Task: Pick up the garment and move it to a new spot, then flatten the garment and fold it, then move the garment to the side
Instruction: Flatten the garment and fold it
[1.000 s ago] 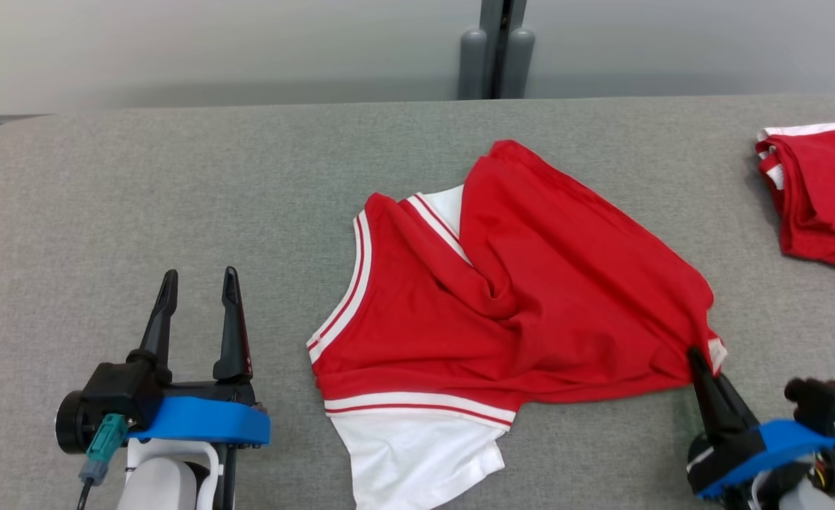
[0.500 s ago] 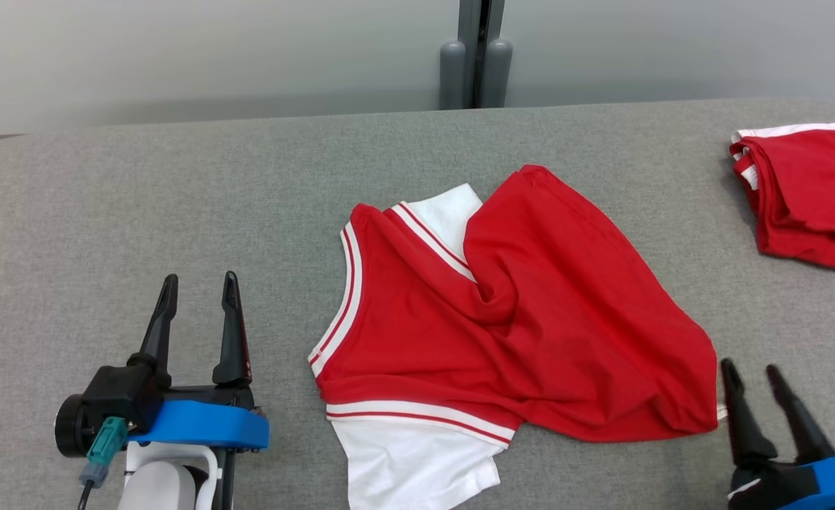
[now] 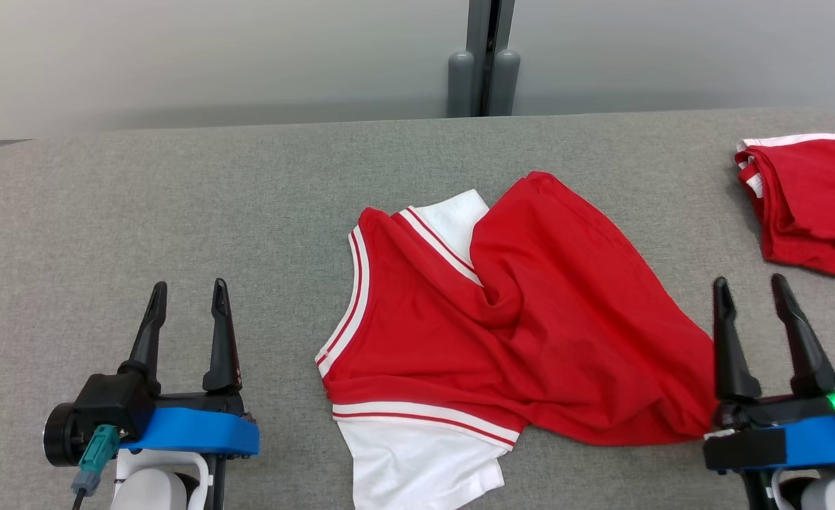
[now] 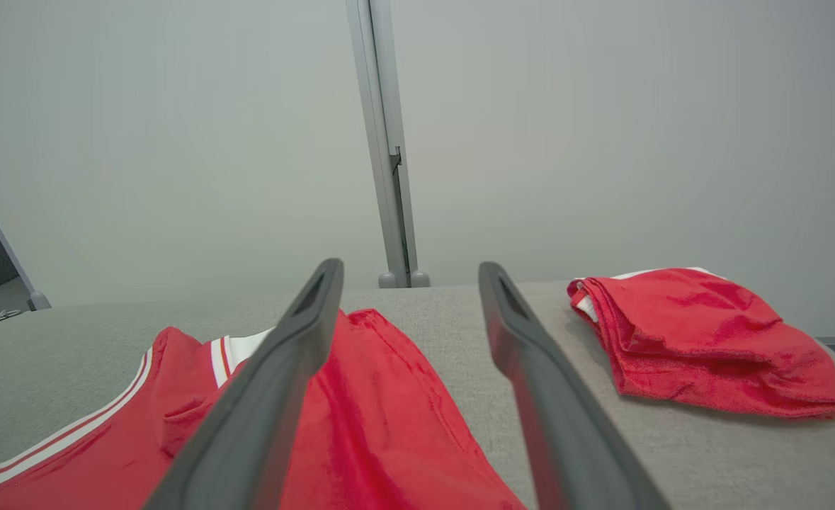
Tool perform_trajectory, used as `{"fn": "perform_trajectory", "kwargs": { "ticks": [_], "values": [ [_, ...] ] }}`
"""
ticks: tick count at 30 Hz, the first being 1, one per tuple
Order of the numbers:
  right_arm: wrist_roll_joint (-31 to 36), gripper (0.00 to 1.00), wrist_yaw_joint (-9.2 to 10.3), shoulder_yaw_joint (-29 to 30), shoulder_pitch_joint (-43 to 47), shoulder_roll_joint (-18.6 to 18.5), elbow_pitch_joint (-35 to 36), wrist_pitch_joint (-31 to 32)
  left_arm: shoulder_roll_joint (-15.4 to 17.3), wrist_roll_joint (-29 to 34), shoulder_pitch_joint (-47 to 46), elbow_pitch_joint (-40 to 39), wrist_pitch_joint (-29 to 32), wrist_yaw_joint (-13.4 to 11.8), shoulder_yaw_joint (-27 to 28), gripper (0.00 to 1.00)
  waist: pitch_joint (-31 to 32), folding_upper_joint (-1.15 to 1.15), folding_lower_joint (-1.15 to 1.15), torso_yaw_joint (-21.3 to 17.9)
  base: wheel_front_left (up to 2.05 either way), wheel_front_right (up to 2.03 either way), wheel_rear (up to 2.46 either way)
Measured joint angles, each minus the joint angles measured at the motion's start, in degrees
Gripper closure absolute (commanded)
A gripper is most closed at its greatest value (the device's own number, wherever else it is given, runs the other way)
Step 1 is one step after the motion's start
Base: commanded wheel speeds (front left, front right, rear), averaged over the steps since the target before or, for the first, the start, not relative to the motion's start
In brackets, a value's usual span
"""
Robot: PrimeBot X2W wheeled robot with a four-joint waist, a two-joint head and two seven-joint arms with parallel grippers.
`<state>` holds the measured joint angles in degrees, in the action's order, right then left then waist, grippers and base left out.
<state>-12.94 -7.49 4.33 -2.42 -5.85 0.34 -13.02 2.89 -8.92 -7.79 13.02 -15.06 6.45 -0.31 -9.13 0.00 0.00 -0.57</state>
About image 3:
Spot grey partition post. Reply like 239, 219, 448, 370
448, 0, 521, 118

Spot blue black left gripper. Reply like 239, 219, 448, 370
42, 278, 261, 468

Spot teal plug left camera cable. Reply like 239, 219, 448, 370
70, 424, 122, 510

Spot red shorts with white stripe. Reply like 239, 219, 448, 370
734, 132, 835, 281

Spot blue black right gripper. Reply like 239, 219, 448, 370
703, 273, 835, 475

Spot red jersey with white sleeves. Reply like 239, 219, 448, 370
314, 171, 720, 510

